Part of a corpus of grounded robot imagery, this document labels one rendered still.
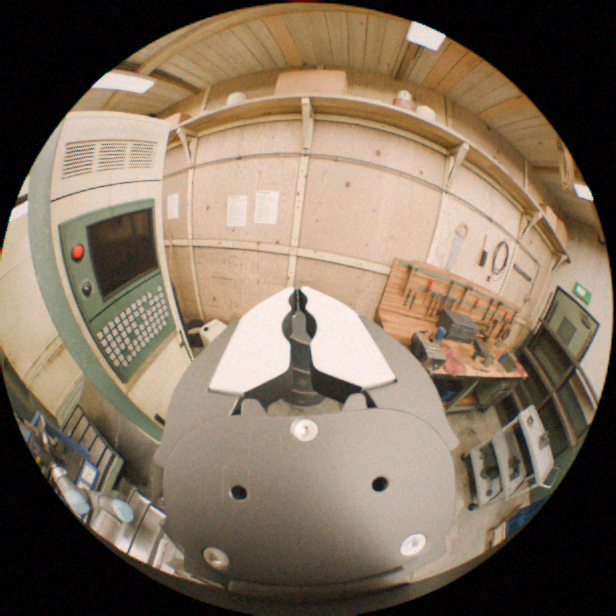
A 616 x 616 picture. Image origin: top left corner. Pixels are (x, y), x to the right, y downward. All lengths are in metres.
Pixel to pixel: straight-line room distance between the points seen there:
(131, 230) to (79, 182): 0.33
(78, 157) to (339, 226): 1.66
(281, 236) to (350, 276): 0.71
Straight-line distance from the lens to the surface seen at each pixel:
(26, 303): 1.85
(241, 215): 1.77
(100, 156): 0.87
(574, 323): 3.67
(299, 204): 1.55
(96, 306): 0.79
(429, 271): 1.71
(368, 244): 1.57
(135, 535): 1.24
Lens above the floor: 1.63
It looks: 32 degrees down
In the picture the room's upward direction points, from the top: 8 degrees clockwise
